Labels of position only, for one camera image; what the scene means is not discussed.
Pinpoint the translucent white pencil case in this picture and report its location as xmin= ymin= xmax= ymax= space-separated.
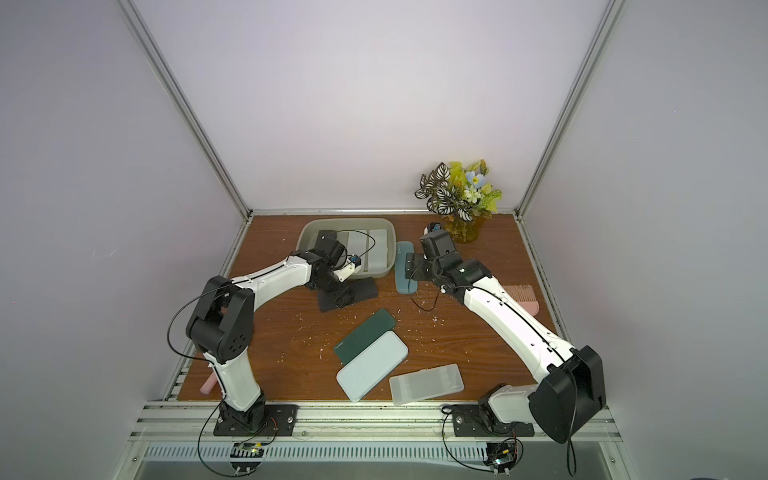
xmin=347 ymin=231 xmax=369 ymax=273
xmin=389 ymin=364 xmax=464 ymax=406
xmin=367 ymin=229 xmax=388 ymax=272

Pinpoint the right electronics board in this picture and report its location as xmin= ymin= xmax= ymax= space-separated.
xmin=484 ymin=439 xmax=523 ymax=476

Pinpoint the teal blue pencil case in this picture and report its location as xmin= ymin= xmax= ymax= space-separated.
xmin=394 ymin=241 xmax=418 ymax=295

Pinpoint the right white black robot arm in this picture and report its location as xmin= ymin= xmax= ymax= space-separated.
xmin=406 ymin=230 xmax=607 ymax=444

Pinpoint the dark green pencil case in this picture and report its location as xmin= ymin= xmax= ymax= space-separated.
xmin=334 ymin=308 xmax=397 ymax=365

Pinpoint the grey-green plastic storage box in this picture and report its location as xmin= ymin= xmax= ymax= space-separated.
xmin=296 ymin=217 xmax=396 ymax=279

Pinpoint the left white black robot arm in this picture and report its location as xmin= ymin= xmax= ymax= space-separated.
xmin=186 ymin=236 xmax=362 ymax=431

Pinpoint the aluminium front rail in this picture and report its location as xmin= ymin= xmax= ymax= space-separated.
xmin=128 ymin=400 xmax=620 ymax=444

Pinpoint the pink comb brush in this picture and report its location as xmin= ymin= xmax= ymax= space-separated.
xmin=503 ymin=285 xmax=540 ymax=316

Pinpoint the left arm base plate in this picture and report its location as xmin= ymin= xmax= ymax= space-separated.
xmin=213 ymin=403 xmax=298 ymax=437

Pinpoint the flower plant in glass vase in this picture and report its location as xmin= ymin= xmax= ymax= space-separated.
xmin=414 ymin=159 xmax=503 ymax=244

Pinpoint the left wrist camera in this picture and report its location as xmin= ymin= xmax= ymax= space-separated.
xmin=334 ymin=255 xmax=362 ymax=282

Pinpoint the left electronics board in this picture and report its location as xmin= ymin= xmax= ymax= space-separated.
xmin=229 ymin=442 xmax=265 ymax=477

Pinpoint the electronics board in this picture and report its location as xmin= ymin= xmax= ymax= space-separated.
xmin=484 ymin=439 xmax=523 ymax=476
xmin=229 ymin=442 xmax=265 ymax=477

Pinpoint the dark grey pencil case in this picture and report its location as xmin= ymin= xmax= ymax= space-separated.
xmin=315 ymin=230 xmax=337 ymax=249
xmin=317 ymin=278 xmax=378 ymax=312

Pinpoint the purple pink spatula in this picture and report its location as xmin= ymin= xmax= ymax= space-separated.
xmin=199 ymin=373 xmax=218 ymax=396

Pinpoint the translucent white pencil case front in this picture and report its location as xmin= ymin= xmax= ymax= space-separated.
xmin=389 ymin=364 xmax=464 ymax=406

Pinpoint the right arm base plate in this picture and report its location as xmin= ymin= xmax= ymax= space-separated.
xmin=442 ymin=404 xmax=535 ymax=438

